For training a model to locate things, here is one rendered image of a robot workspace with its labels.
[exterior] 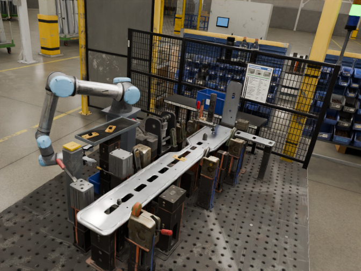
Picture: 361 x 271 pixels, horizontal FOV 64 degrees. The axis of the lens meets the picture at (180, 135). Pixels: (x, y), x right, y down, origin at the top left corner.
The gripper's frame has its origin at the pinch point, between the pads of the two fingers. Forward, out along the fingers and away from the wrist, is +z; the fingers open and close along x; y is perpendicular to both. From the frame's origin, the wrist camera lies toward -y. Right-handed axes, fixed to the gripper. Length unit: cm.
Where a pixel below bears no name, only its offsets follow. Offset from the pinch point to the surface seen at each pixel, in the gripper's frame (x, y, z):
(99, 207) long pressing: 57, -24, 10
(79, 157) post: 29.1, -27.0, -0.9
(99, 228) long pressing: 69, -28, 11
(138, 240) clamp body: 74, -23, 26
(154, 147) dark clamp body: 8.5, -7.2, 35.7
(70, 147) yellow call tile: 27.8, -33.8, -3.5
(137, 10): -262, 14, 32
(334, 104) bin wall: -114, 83, 250
